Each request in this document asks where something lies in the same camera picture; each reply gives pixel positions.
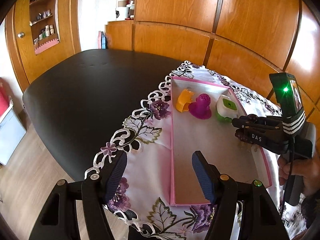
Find green white plastic toy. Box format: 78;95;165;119
216;95;239;122

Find black cable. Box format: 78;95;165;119
279;134;296;218

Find wooden shelf door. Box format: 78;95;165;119
5;0;81;90

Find white floral embroidered tablecloth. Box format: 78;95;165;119
84;60;307;240

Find yellow plastic mould piece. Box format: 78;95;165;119
175;89;194;113

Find wooden wall cabinet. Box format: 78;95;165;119
106;0;319;125

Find person's hand on handle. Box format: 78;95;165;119
277;150;320;196

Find black camera green light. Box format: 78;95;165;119
269;73;306;137

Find white storage box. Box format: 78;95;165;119
0;97;27;166

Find magenta plastic mould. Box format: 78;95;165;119
188;93;212;120

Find pink cardboard box tray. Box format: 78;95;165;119
170;77;272;206

